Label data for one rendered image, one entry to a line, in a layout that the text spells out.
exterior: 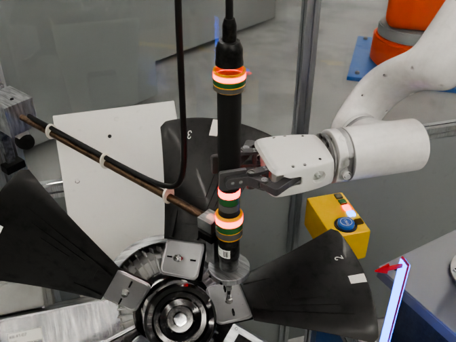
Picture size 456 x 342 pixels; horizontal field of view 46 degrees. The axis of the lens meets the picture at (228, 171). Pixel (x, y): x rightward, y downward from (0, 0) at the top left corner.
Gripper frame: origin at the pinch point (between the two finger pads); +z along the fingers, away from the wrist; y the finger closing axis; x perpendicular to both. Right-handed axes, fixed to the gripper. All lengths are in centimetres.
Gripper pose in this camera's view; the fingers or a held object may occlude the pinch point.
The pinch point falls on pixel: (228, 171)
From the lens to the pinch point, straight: 79.6
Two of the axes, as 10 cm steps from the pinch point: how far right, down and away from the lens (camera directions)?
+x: 0.2, -8.2, -5.7
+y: -2.7, -5.5, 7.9
